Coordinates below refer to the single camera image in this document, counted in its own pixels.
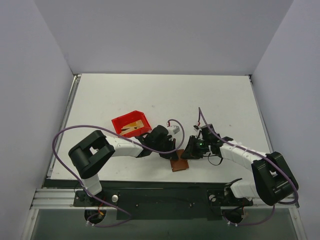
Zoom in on brown leather card holder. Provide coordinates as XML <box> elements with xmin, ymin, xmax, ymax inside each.
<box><xmin>170</xmin><ymin>149</ymin><xmax>189</xmax><ymax>172</ymax></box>

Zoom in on red plastic bin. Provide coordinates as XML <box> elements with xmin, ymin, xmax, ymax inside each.
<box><xmin>111</xmin><ymin>110</ymin><xmax>152</xmax><ymax>138</ymax></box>

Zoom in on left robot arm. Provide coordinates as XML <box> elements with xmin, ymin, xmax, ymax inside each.
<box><xmin>68</xmin><ymin>125</ymin><xmax>180</xmax><ymax>206</ymax></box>

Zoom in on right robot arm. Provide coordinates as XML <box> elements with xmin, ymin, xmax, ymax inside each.
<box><xmin>181</xmin><ymin>124</ymin><xmax>299</xmax><ymax>206</ymax></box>

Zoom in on gold cards in bin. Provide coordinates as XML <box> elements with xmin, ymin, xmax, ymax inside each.
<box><xmin>119</xmin><ymin>119</ymin><xmax>144</xmax><ymax>138</ymax></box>

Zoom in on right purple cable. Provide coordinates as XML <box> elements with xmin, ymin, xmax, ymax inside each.
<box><xmin>198</xmin><ymin>107</ymin><xmax>300</xmax><ymax>227</ymax></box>

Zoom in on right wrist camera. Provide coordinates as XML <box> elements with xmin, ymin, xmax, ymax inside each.
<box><xmin>193</xmin><ymin>122</ymin><xmax>202</xmax><ymax>131</ymax></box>

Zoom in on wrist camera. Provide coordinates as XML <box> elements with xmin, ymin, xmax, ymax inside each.
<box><xmin>166</xmin><ymin>125</ymin><xmax>180</xmax><ymax>136</ymax></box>
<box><xmin>193</xmin><ymin>122</ymin><xmax>202</xmax><ymax>131</ymax></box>

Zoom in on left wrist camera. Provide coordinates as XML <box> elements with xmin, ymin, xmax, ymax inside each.
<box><xmin>166</xmin><ymin>125</ymin><xmax>180</xmax><ymax>136</ymax></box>

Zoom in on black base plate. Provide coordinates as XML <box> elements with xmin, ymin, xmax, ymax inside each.
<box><xmin>72</xmin><ymin>179</ymin><xmax>255</xmax><ymax>221</ymax></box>

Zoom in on aluminium table frame rail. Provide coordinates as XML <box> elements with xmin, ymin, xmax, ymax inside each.
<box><xmin>29</xmin><ymin>73</ymin><xmax>300</xmax><ymax>210</ymax></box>

